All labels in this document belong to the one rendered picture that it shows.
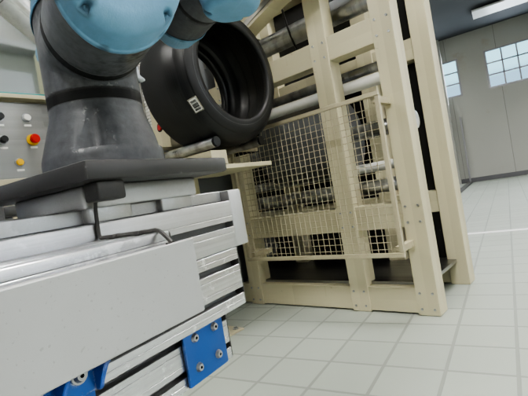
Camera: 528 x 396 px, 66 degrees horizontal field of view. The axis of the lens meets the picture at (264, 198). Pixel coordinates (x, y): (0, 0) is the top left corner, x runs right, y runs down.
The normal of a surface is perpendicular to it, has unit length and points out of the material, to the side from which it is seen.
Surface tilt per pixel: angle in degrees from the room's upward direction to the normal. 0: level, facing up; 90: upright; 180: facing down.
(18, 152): 90
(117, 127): 72
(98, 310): 90
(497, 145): 90
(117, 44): 172
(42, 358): 90
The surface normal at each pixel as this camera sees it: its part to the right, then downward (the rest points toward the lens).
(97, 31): -0.22, 0.93
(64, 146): -0.32, -0.24
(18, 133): 0.75, -0.12
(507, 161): -0.51, 0.10
